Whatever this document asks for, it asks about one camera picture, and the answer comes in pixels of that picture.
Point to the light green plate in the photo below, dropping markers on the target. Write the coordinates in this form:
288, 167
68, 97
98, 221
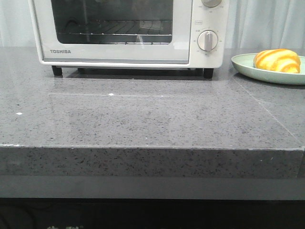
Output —
243, 63

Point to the white Toshiba toaster oven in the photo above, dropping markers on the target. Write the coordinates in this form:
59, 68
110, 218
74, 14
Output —
202, 19

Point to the glass oven door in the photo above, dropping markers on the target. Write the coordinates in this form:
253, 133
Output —
48, 15

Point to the upper temperature knob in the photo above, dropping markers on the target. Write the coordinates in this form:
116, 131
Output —
211, 3

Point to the yellow striped croissant bread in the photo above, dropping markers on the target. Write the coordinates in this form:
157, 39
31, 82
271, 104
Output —
278, 60

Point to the lower timer knob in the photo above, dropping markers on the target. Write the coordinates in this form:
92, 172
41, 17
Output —
207, 40

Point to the metal wire oven rack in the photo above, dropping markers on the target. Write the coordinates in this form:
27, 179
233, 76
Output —
116, 32

